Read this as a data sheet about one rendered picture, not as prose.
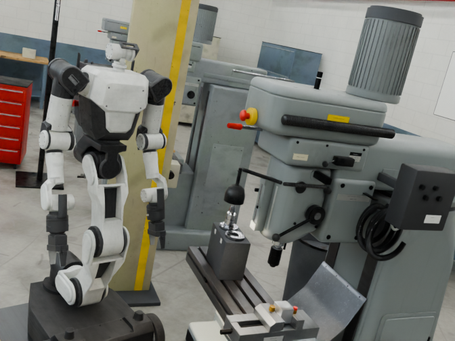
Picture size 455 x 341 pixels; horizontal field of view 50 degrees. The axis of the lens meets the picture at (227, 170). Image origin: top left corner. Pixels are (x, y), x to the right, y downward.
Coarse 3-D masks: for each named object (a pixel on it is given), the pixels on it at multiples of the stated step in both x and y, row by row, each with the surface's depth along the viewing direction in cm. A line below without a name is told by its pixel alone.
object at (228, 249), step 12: (216, 228) 230; (228, 228) 228; (216, 240) 228; (228, 240) 218; (240, 240) 219; (216, 252) 226; (228, 252) 217; (240, 252) 219; (216, 264) 224; (228, 264) 219; (240, 264) 221; (216, 276) 223; (228, 276) 221; (240, 276) 223
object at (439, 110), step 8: (448, 64) 645; (448, 72) 644; (448, 80) 643; (448, 88) 642; (440, 96) 653; (448, 96) 641; (440, 104) 652; (448, 104) 640; (440, 112) 651; (448, 112) 639
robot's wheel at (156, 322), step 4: (148, 316) 246; (152, 316) 246; (156, 316) 247; (152, 320) 244; (156, 320) 245; (152, 324) 243; (156, 324) 243; (160, 324) 244; (156, 328) 241; (160, 328) 243; (156, 332) 241; (160, 332) 242; (164, 332) 243; (156, 336) 240; (160, 336) 241; (164, 336) 243; (152, 340) 245; (156, 340) 240; (160, 340) 241; (164, 340) 243
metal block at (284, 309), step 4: (284, 300) 187; (276, 304) 183; (280, 304) 183; (284, 304) 184; (288, 304) 184; (276, 308) 183; (280, 308) 181; (284, 308) 181; (288, 308) 182; (292, 308) 183; (280, 312) 181; (284, 312) 180; (288, 312) 181; (292, 312) 182; (280, 316) 181; (284, 316) 181; (288, 316) 182; (284, 320) 182; (288, 320) 183
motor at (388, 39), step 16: (368, 16) 175; (384, 16) 170; (400, 16) 168; (416, 16) 169; (368, 32) 175; (384, 32) 170; (400, 32) 169; (416, 32) 173; (368, 48) 175; (384, 48) 172; (400, 48) 171; (368, 64) 175; (384, 64) 173; (400, 64) 173; (352, 80) 181; (368, 80) 175; (384, 80) 174; (400, 80) 176; (368, 96) 176; (384, 96) 175
